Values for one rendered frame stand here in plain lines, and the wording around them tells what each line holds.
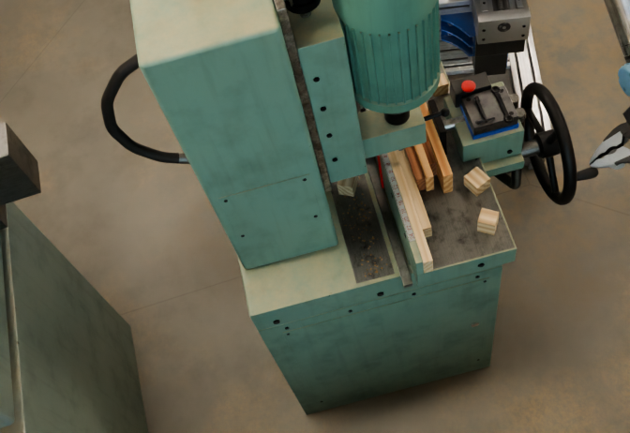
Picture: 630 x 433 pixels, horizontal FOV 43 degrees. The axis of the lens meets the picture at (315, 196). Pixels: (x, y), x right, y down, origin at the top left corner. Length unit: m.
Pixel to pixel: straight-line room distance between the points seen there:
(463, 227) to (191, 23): 0.74
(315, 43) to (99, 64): 2.19
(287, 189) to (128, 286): 1.36
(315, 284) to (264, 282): 0.11
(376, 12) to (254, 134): 0.30
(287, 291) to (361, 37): 0.66
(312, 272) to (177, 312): 1.02
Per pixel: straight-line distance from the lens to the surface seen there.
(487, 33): 2.22
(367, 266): 1.77
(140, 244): 2.89
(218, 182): 1.49
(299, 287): 1.77
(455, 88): 1.75
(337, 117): 1.47
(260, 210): 1.60
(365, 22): 1.30
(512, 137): 1.76
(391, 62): 1.37
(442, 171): 1.68
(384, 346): 2.11
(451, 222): 1.70
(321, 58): 1.34
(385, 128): 1.62
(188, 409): 2.60
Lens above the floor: 2.40
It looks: 59 degrees down
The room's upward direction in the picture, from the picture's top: 16 degrees counter-clockwise
